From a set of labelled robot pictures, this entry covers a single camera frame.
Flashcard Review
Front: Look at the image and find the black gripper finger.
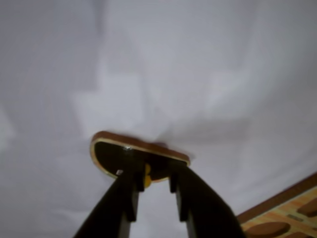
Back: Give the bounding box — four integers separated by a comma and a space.
168, 161, 246, 238
73, 148, 147, 238

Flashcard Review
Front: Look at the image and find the black semicircle piece yellow pin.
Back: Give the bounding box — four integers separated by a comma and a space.
90, 130, 191, 188

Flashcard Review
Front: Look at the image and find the wooden shape puzzle board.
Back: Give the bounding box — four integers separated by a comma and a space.
236, 172, 317, 238

